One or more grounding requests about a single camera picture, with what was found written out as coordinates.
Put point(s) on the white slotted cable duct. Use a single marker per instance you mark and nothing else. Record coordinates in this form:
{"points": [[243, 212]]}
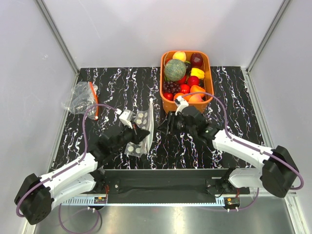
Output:
{"points": [[86, 201]]}

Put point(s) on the polka dot zip bag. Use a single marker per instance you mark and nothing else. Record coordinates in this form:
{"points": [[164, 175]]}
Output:
{"points": [[144, 121]]}

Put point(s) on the purple grape bunch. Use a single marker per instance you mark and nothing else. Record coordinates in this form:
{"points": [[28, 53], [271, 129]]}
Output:
{"points": [[171, 87]]}

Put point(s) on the orange bell pepper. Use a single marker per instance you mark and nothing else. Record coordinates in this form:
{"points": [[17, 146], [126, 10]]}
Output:
{"points": [[197, 90]]}

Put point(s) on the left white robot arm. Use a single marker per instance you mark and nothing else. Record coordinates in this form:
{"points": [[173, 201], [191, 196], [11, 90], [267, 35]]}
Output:
{"points": [[39, 195]]}

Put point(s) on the small red cherry fruit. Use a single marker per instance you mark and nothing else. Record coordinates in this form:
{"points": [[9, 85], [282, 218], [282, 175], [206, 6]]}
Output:
{"points": [[168, 96]]}

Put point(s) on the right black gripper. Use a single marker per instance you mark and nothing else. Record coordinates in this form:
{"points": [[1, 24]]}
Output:
{"points": [[170, 123]]}

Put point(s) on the red pomegranate fruit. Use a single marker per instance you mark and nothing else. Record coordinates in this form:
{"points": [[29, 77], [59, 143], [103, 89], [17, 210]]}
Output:
{"points": [[193, 80]]}

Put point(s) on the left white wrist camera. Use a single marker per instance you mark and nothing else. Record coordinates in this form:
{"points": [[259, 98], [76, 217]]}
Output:
{"points": [[126, 118]]}

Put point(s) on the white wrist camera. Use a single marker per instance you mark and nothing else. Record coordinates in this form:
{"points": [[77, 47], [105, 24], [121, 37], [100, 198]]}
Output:
{"points": [[181, 103], [126, 118]]}

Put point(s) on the dark red apple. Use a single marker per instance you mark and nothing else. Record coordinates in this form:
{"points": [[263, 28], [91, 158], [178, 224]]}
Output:
{"points": [[196, 60]]}

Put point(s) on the yellow bell pepper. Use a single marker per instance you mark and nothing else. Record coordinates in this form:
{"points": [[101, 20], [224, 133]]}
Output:
{"points": [[198, 73]]}

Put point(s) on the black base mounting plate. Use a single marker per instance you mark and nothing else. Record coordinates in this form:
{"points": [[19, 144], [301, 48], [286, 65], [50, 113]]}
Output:
{"points": [[164, 186]]}

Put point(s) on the crumpled orange zip bag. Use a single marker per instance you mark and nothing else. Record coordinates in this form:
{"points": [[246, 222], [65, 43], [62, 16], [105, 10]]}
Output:
{"points": [[82, 97]]}

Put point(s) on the pink orange peach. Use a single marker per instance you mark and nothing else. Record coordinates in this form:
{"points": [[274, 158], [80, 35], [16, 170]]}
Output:
{"points": [[195, 98]]}

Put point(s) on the orange plastic basket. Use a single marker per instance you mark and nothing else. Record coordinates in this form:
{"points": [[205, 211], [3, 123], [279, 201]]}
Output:
{"points": [[206, 83]]}

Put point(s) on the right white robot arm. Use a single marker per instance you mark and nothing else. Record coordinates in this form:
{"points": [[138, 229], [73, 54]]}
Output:
{"points": [[272, 169]]}

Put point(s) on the red tomato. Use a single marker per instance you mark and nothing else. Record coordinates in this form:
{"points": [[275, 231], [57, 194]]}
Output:
{"points": [[185, 88]]}

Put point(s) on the dark purple plum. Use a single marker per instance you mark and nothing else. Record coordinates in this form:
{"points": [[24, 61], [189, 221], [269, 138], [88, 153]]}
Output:
{"points": [[188, 66]]}

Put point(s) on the green netted melon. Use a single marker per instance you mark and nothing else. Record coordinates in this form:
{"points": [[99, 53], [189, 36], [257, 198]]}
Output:
{"points": [[175, 70]]}

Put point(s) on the orange tangerine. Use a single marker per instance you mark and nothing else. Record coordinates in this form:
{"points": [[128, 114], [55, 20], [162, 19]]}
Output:
{"points": [[182, 95]]}

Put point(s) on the yellow red peach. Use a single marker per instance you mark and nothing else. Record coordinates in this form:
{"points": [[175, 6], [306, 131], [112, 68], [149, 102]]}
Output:
{"points": [[180, 55]]}

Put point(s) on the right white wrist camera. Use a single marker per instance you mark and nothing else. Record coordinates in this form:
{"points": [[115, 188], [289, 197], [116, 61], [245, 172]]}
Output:
{"points": [[181, 103]]}

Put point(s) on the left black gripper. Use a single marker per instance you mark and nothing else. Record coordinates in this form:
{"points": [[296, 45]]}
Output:
{"points": [[138, 134]]}

